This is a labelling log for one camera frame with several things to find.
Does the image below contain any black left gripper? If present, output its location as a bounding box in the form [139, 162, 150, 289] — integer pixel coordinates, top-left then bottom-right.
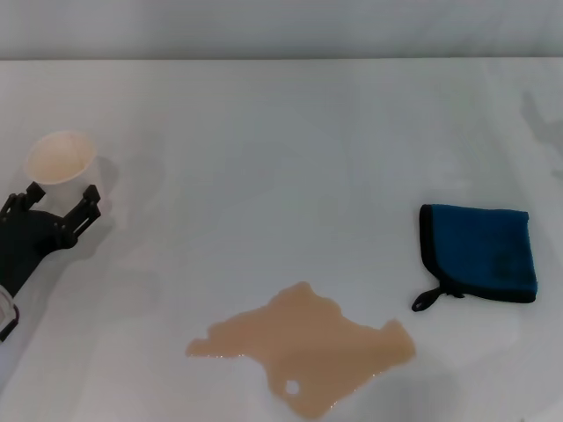
[0, 181, 104, 296]

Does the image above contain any white paper cup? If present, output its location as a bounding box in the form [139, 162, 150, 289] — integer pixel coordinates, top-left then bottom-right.
[25, 129, 106, 217]

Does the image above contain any blue rag with black trim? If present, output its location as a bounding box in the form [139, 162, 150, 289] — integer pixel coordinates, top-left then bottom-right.
[411, 203, 540, 314]

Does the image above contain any brown liquid spill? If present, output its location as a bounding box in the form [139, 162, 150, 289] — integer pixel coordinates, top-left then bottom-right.
[184, 280, 417, 422]

